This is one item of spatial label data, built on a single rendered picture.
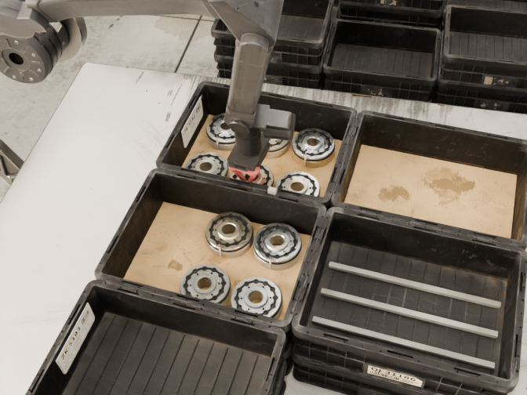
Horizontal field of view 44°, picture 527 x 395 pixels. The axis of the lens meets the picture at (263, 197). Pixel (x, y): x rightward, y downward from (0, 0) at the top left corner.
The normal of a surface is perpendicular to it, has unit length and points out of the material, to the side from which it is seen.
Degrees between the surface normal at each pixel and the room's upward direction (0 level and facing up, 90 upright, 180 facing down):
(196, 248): 0
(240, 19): 115
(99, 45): 0
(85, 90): 0
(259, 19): 58
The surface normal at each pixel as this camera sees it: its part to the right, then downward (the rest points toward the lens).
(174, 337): -0.04, -0.63
